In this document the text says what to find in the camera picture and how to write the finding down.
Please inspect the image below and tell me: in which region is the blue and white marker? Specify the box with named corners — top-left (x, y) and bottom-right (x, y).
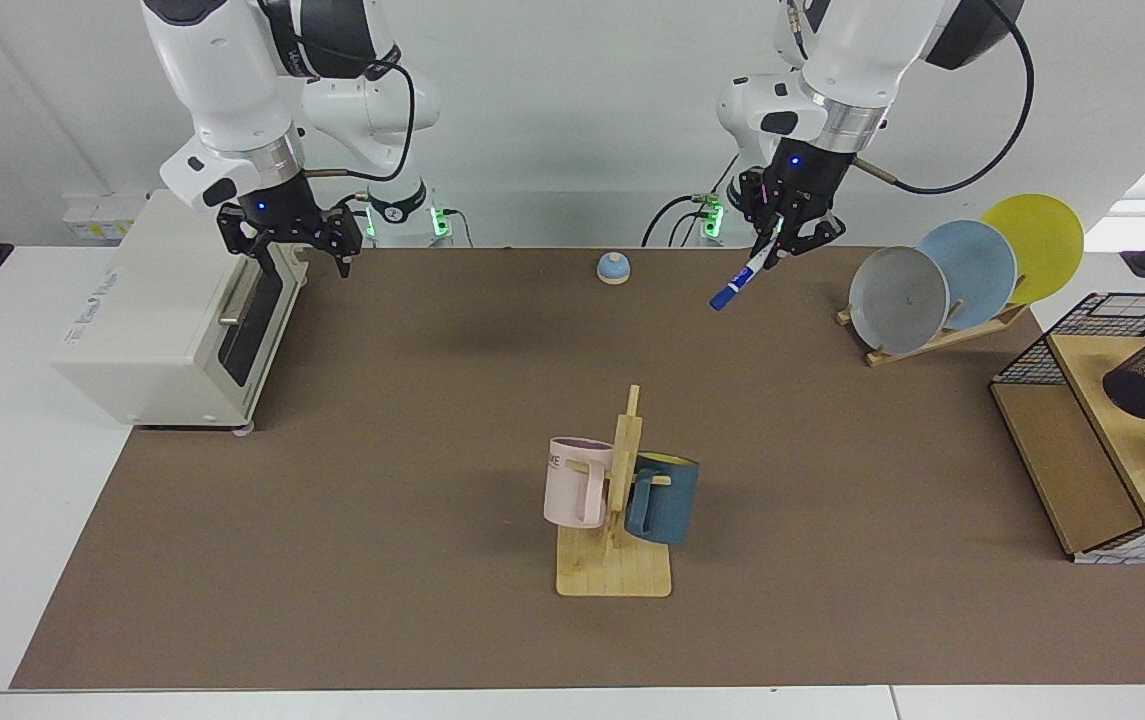
top-left (709, 240), bottom-right (778, 312)

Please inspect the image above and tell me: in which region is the pale toaster oven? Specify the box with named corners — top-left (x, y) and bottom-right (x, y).
top-left (50, 189), bottom-right (310, 433)

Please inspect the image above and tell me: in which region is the grey plate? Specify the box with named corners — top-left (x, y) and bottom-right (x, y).
top-left (848, 246), bottom-right (951, 357)

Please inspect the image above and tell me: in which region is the light blue plate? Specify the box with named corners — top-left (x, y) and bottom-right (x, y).
top-left (917, 220), bottom-right (1019, 331)

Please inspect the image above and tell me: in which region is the wooden plate rack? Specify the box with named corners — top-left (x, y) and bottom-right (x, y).
top-left (836, 300), bottom-right (1030, 367)

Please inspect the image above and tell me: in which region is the yellow plate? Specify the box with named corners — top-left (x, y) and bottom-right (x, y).
top-left (980, 193), bottom-right (1085, 306)

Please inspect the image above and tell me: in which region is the dark teal cup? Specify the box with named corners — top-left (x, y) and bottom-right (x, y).
top-left (624, 452), bottom-right (701, 546)

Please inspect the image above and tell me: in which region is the brown table cloth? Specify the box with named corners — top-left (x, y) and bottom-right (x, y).
top-left (10, 246), bottom-right (1145, 691)

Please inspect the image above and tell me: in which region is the pink cup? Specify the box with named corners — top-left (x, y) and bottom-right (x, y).
top-left (543, 437), bottom-right (616, 529)

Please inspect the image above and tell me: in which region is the wooden cup stand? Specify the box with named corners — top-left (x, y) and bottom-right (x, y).
top-left (556, 385), bottom-right (673, 598)

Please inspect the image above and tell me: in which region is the black base cable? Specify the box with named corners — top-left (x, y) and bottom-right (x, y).
top-left (642, 155), bottom-right (735, 248)

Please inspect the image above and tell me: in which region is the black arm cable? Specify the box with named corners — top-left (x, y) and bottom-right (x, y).
top-left (852, 0), bottom-right (1036, 196)
top-left (304, 40), bottom-right (418, 184)

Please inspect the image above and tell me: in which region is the white wall socket box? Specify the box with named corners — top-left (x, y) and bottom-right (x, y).
top-left (62, 193), bottom-right (148, 242)

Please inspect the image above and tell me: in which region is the wire basket with wooden floor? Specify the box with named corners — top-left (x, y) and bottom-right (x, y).
top-left (990, 292), bottom-right (1145, 567)

